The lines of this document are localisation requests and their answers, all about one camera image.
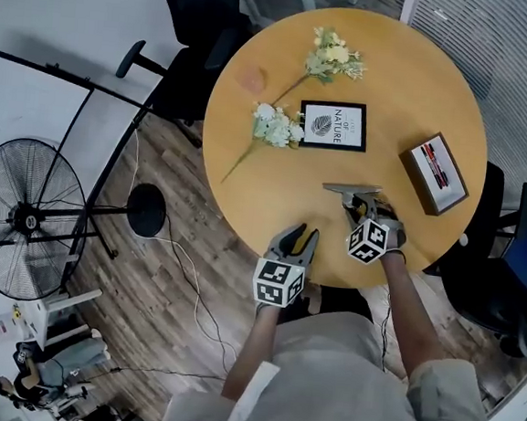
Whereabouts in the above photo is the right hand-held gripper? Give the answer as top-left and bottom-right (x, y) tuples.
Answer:
(334, 191), (411, 268)

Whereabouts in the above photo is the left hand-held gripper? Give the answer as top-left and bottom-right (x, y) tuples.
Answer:
(250, 219), (321, 312)

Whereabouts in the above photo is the person's right forearm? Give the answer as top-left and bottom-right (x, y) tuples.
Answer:
(369, 250), (457, 384)

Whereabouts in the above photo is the person's left forearm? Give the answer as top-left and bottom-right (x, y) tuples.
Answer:
(220, 299), (287, 404)

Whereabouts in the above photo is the person's grey shoe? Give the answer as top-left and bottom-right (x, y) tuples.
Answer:
(301, 284), (326, 316)

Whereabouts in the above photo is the red and black marker pen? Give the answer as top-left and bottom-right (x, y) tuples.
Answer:
(426, 144), (454, 188)
(416, 144), (447, 191)

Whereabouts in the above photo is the brown wooden box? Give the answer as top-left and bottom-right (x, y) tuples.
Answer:
(393, 127), (477, 220)

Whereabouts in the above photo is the white artificial flower sprig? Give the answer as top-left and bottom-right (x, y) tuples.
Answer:
(221, 99), (310, 192)

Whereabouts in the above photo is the black office chair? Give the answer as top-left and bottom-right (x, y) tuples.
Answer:
(109, 0), (268, 153)
(417, 155), (527, 360)

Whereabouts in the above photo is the person's grey shirt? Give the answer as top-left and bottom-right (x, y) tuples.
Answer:
(155, 295), (501, 421)

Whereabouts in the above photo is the yellow artificial flower sprig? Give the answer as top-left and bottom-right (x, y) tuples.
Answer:
(270, 21), (371, 116)

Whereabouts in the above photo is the glass partition with blinds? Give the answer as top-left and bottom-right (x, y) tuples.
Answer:
(382, 0), (527, 220)

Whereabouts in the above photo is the white low cabinet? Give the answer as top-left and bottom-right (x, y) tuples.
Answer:
(0, 279), (104, 359)

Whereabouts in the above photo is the large black floor fan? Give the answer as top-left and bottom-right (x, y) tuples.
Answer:
(0, 134), (174, 314)

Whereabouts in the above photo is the whiteboard on black stand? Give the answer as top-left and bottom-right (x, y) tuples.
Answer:
(0, 46), (170, 265)

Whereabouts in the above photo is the black picture frame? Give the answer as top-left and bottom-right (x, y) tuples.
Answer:
(296, 98), (372, 154)

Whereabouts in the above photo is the white floor cable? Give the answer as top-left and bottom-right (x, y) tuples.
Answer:
(111, 127), (258, 381)

